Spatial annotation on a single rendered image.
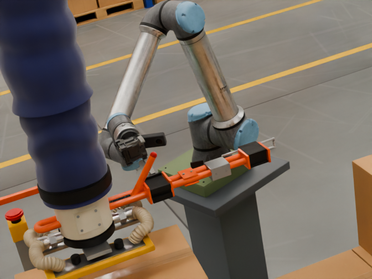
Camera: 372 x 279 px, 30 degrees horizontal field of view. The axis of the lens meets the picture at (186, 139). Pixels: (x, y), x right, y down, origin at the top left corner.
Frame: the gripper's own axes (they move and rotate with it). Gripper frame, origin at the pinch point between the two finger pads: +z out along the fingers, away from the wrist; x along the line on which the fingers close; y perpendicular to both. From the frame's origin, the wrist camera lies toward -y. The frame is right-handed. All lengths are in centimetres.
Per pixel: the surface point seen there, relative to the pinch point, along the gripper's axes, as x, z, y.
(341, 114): -157, -226, -184
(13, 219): -20, -34, 51
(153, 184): -2.8, 10.1, 3.2
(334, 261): -79, -3, -59
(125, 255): -13.3, 25.1, 20.1
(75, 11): -150, -702, -68
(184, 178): -4.0, 12.1, -6.7
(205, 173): -5.5, 11.9, -13.9
